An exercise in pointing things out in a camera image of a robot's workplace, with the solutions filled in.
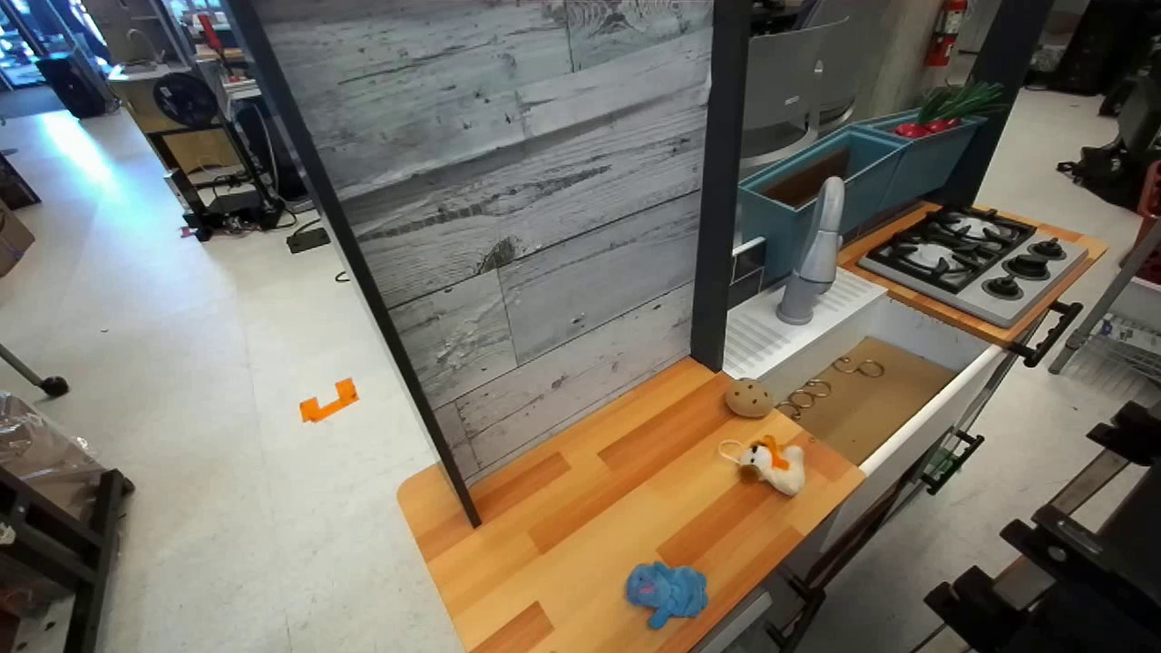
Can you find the silver gas cooktop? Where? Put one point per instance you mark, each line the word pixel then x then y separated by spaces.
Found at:
pixel 968 298

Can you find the black vertical frame post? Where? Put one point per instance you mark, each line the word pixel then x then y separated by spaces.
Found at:
pixel 721 184

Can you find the black metal rack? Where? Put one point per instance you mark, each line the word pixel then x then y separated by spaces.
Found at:
pixel 58 546

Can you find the cart with black reel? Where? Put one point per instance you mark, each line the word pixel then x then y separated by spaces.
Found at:
pixel 202 131

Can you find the red fire extinguisher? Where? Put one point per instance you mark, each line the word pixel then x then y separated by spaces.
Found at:
pixel 945 38

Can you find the black machine frame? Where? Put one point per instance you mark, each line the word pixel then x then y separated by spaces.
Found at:
pixel 1074 557

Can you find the small teal bin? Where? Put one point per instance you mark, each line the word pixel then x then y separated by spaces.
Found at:
pixel 928 165

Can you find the white sink with drainboard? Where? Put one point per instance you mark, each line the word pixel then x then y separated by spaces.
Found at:
pixel 756 344

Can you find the black wide frame post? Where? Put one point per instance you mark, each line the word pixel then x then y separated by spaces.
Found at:
pixel 1003 86

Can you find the black slanted frame post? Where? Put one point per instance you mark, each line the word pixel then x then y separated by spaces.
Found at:
pixel 365 276

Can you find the black burner grate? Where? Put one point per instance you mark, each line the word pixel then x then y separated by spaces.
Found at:
pixel 949 250

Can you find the brown cookie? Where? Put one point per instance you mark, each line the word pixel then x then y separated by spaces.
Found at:
pixel 750 402

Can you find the blue plush toy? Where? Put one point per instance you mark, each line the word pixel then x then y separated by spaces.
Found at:
pixel 663 592

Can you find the black stove knob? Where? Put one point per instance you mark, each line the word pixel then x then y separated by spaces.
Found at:
pixel 1045 250
pixel 1027 265
pixel 1003 289

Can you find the grey wood wall panel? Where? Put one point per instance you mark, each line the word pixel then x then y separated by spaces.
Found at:
pixel 508 206

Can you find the toy stove with wooden frame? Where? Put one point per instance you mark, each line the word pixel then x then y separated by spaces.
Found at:
pixel 865 250

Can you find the white and orange plush toy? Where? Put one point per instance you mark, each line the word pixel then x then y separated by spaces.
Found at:
pixel 775 465

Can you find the grey faucet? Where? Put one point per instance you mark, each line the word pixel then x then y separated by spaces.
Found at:
pixel 822 231

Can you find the red toy food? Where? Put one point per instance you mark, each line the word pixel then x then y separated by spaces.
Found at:
pixel 928 129

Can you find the green plant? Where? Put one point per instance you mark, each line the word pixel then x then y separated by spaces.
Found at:
pixel 968 102

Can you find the black drawer latch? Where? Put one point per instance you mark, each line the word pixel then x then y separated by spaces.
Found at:
pixel 951 459

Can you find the wooden countertop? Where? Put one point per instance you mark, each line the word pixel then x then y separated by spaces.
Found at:
pixel 581 510

